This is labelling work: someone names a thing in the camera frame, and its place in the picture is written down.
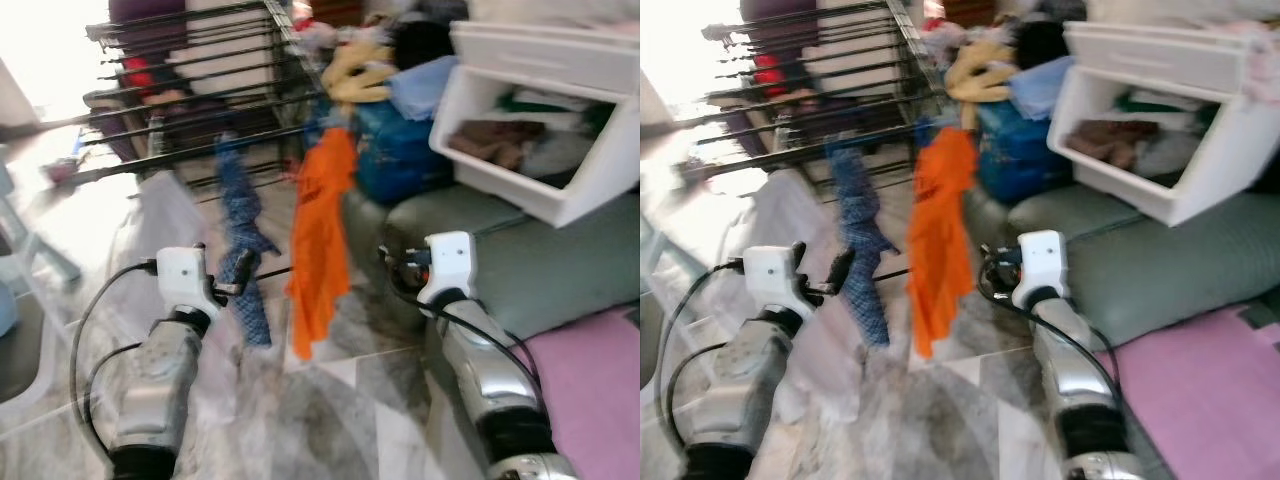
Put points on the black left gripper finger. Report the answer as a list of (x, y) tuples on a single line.
[(244, 266), (842, 268)]

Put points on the orange shirt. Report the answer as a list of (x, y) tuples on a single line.
[(320, 240), (940, 240)]

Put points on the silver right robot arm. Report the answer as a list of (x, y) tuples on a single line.
[(1075, 370), (490, 370)]

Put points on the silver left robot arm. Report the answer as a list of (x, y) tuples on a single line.
[(745, 390), (155, 380)]

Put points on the blue plaid shirt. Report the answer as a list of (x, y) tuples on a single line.
[(865, 230), (245, 220)]

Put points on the blue suitcase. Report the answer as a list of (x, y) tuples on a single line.
[(395, 160), (1015, 160)]

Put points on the green leather sofa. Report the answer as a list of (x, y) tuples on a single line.
[(1160, 260), (540, 260)]

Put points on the brown garment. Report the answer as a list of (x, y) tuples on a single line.
[(495, 140), (1110, 140)]

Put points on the light blue towel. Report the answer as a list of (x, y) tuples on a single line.
[(1045, 90), (425, 90)]

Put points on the pale yellow garment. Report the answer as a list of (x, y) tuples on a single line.
[(355, 75), (980, 75)]

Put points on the green garment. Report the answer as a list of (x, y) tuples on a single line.
[(530, 100), (1150, 100)]

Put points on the red cloth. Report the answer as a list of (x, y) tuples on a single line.
[(768, 72), (140, 75)]

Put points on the white plastic storage bin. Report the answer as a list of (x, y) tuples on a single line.
[(600, 170), (1220, 170)]

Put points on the black metal drying rack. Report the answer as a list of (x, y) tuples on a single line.
[(295, 50), (915, 45)]

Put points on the black cloth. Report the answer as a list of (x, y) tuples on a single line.
[(1040, 45), (420, 45)]

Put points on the pink mat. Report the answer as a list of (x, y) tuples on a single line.
[(590, 400), (1210, 400)]

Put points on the purple sofa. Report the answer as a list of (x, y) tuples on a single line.
[(775, 10), (145, 10)]

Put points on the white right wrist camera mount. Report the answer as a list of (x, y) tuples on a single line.
[(448, 262), (1042, 262)]

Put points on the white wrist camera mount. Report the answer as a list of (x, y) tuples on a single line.
[(775, 272), (1042, 262), (180, 275), (448, 262)]

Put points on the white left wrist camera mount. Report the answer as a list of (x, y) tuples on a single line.
[(180, 275), (775, 272)]

